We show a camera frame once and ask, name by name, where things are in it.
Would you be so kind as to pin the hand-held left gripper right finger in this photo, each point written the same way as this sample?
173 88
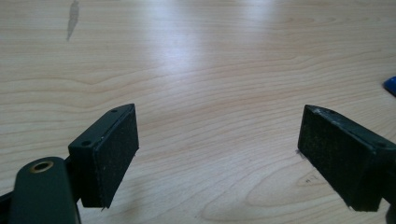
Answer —
342 161

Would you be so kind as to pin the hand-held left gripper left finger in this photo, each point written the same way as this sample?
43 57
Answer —
106 161

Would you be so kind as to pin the blue stapler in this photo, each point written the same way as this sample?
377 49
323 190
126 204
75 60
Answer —
390 85

